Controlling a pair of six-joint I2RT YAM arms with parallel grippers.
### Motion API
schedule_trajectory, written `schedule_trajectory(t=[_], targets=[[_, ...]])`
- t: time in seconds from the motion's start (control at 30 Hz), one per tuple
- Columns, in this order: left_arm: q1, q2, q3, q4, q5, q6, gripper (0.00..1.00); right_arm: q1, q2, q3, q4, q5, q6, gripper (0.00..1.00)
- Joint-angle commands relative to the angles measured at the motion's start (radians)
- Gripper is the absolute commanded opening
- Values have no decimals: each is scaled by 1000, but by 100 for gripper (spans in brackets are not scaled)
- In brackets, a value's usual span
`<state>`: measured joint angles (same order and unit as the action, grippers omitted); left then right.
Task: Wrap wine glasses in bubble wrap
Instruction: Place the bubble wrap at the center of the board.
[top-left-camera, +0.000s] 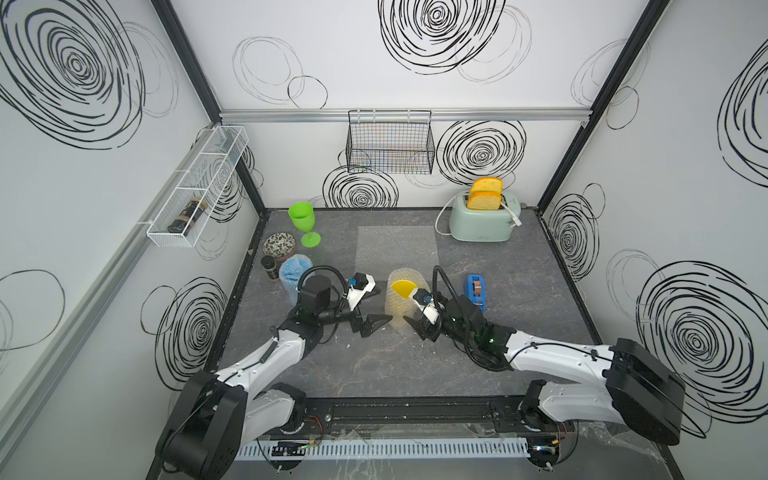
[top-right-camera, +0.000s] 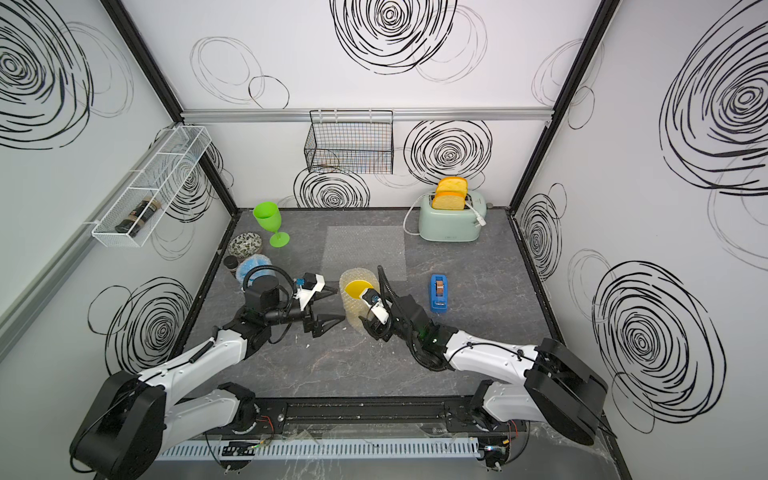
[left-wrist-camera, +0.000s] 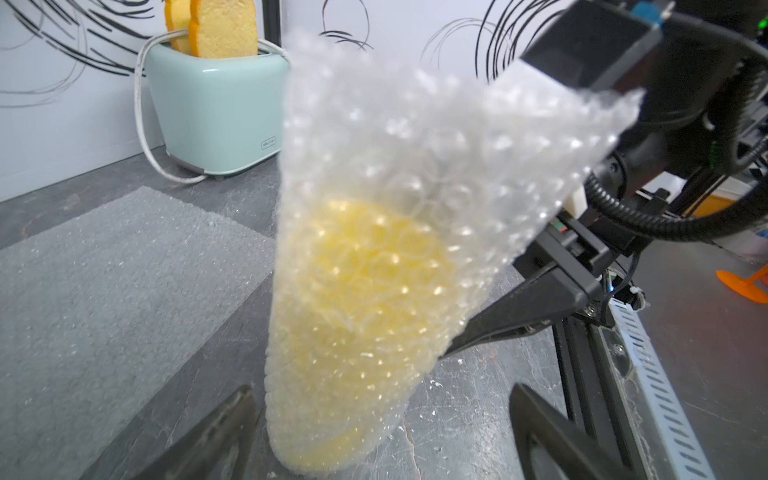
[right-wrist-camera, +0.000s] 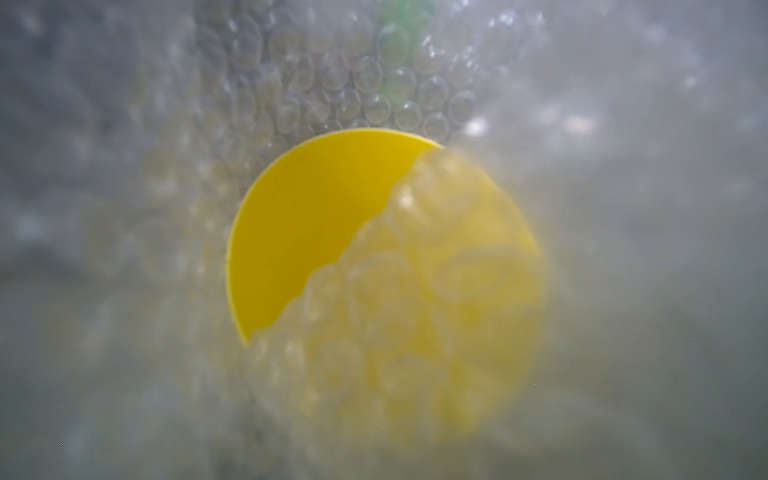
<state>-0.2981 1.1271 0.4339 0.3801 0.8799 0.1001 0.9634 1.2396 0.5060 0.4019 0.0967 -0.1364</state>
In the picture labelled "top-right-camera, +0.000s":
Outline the patterned small bowl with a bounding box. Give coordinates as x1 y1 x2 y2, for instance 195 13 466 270
227 232 263 262

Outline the blue plastic wine glass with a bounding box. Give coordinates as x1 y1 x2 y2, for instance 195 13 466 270
236 254 274 283

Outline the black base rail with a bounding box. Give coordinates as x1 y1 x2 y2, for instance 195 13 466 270
119 395 604 434

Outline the front toast slice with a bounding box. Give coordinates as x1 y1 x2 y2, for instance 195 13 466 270
431 192 466 211

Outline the back toast slice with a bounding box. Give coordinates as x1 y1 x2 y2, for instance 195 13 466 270
435 176 469 196

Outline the blue tape dispenser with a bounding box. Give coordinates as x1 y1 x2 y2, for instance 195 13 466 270
429 274 448 314

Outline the dark spice bottle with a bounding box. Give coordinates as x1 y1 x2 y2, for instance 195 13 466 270
222 255 239 274

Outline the mint green toaster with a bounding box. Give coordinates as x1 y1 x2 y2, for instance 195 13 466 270
417 191 487 243

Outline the white toaster cable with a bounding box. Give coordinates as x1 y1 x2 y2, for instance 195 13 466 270
402 193 434 237

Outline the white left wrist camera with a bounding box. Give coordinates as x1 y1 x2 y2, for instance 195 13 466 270
294 273 326 310

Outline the toast slice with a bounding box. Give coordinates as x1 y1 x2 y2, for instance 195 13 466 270
435 176 469 196
431 192 466 211

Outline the white wire shelf basket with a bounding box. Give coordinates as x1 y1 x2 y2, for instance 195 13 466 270
91 125 212 248

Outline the green plastic wine glass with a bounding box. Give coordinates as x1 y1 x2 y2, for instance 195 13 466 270
252 201 290 248

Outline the dark bottle in shelf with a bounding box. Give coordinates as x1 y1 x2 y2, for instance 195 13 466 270
114 198 161 237

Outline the white slotted cable duct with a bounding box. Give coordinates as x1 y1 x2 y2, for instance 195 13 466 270
157 438 481 462

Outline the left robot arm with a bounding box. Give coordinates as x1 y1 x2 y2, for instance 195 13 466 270
69 267 345 479

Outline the black wire basket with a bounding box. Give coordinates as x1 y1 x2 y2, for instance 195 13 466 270
303 109 395 175

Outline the yellow plastic wine glass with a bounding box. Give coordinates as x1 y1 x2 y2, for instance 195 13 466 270
343 280 374 305

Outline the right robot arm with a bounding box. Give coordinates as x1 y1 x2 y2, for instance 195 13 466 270
358 288 608 446

